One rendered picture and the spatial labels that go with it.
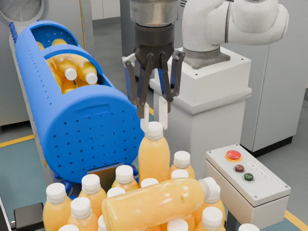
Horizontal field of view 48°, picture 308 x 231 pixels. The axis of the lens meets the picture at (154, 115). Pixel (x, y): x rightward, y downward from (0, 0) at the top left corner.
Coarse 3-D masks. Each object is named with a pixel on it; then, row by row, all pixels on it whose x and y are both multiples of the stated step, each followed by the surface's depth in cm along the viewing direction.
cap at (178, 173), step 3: (174, 171) 79; (177, 171) 79; (180, 171) 79; (183, 171) 79; (186, 171) 79; (171, 174) 78; (174, 174) 78; (177, 174) 78; (180, 174) 78; (183, 174) 78; (186, 174) 78; (171, 177) 78; (174, 177) 77
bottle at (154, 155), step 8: (160, 136) 77; (144, 144) 78; (152, 144) 77; (160, 144) 77; (144, 152) 78; (152, 152) 77; (160, 152) 77; (168, 152) 79; (144, 160) 78; (152, 160) 78; (160, 160) 78; (168, 160) 80; (144, 168) 79; (152, 168) 79; (160, 168) 79; (168, 168) 82; (144, 176) 81; (152, 176) 80; (160, 176) 80; (168, 176) 83
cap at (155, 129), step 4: (148, 124) 78; (152, 124) 78; (156, 124) 78; (160, 124) 78; (148, 128) 76; (152, 128) 76; (156, 128) 76; (160, 128) 76; (148, 132) 77; (152, 132) 76; (156, 132) 76; (160, 132) 77; (152, 136) 77; (156, 136) 77
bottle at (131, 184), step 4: (132, 176) 81; (116, 180) 80; (132, 180) 81; (116, 184) 80; (120, 184) 80; (124, 184) 80; (128, 184) 80; (132, 184) 80; (136, 184) 81; (124, 188) 79; (128, 188) 79; (132, 188) 80; (136, 188) 81
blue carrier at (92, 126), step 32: (32, 32) 158; (64, 32) 164; (32, 64) 121; (96, 64) 129; (32, 96) 109; (64, 96) 91; (96, 96) 89; (64, 128) 89; (96, 128) 93; (128, 128) 98; (64, 160) 94; (96, 160) 98; (128, 160) 103
